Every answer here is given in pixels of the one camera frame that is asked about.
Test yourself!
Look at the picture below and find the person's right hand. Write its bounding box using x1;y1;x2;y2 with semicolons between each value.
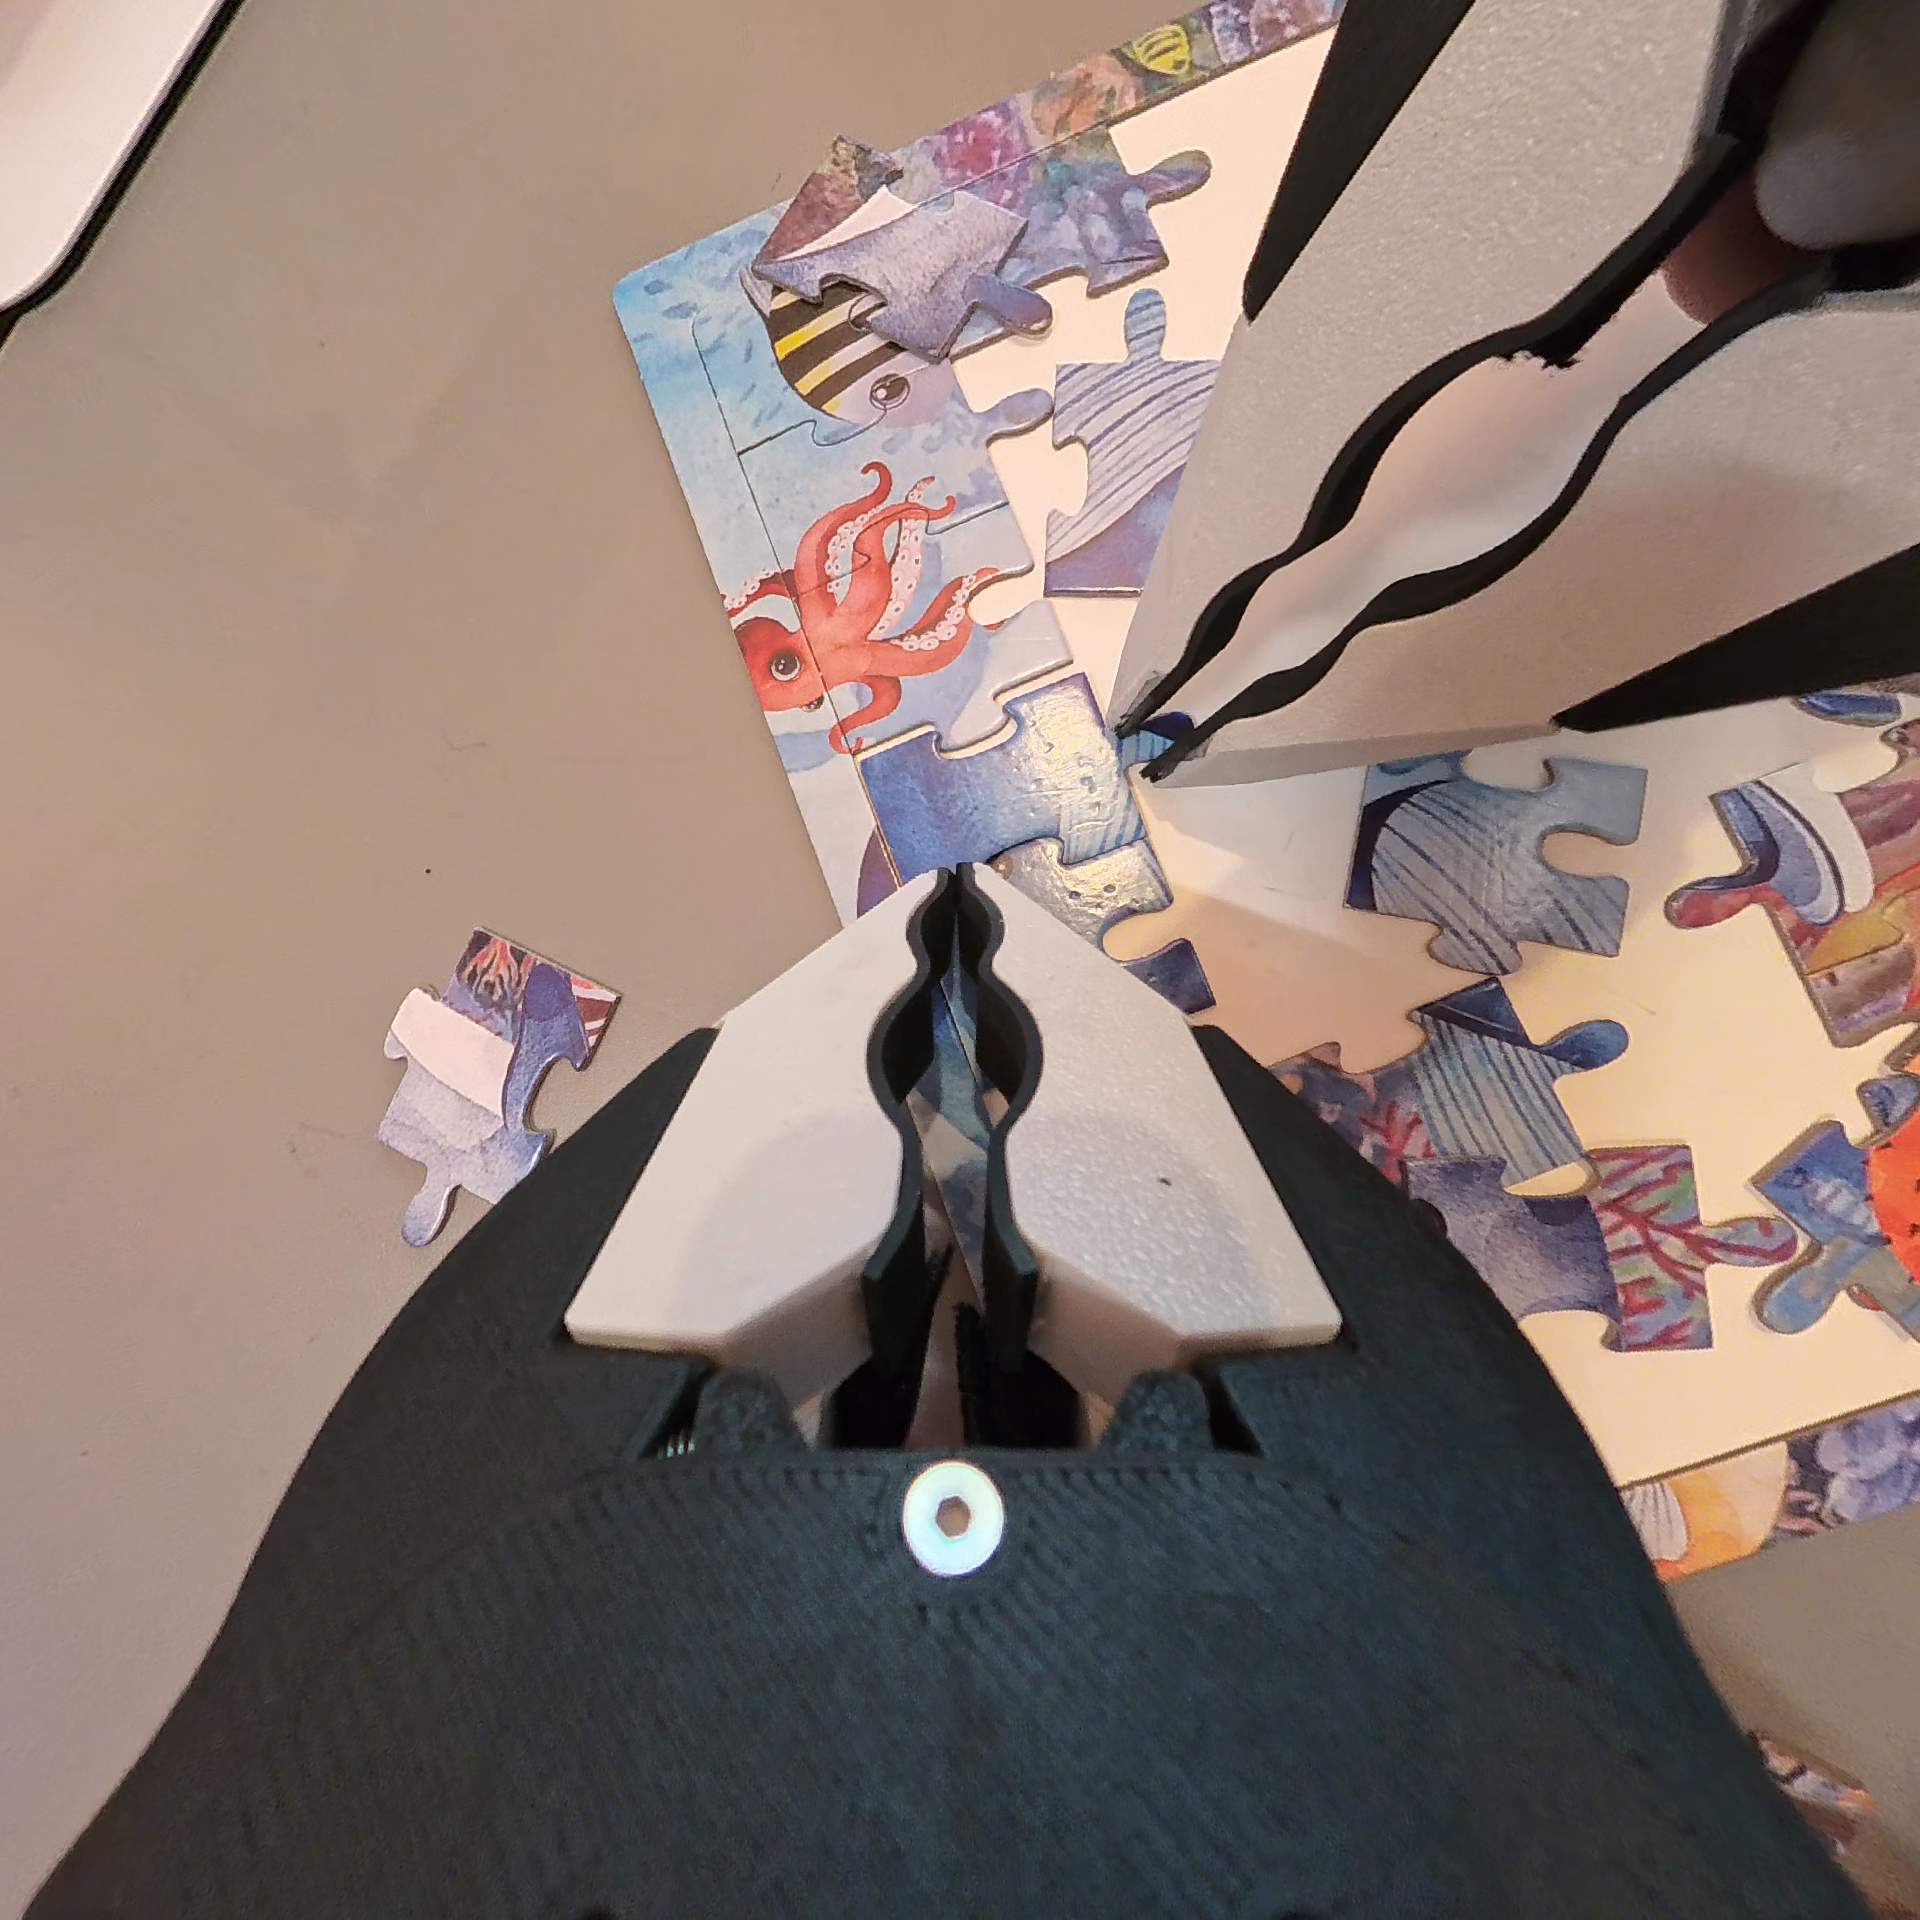
1663;183;1830;330

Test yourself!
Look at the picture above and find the orange pufferfish puzzle piece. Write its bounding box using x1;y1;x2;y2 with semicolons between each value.
1752;1119;1920;1339

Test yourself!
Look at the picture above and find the white stand base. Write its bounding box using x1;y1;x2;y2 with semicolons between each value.
0;0;244;314

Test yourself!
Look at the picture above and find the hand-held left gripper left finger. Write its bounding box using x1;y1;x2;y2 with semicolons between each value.
564;866;963;1450

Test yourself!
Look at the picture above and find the ocean print puzzle board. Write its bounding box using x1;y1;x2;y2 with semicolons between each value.
612;0;1920;1584

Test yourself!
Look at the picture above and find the purple seahorse loose piece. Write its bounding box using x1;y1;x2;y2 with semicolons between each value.
1746;1732;1878;1863

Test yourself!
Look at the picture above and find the grey blue red-striped puzzle piece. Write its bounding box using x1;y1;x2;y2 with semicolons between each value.
376;929;625;1248

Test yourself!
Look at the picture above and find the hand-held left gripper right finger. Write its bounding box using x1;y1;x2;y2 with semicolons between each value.
959;866;1350;1450

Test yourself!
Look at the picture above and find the group of assembled puzzle pieces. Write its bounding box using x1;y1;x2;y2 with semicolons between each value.
721;143;1920;1383

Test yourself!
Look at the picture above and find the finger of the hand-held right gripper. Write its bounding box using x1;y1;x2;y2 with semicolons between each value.
1113;0;1748;745
1144;244;1920;788

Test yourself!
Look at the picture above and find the dark blue whale puzzle piece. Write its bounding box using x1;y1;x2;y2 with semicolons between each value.
858;675;1156;887

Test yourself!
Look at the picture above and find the whale eyelash puzzle piece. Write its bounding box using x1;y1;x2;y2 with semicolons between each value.
1401;1153;1619;1315

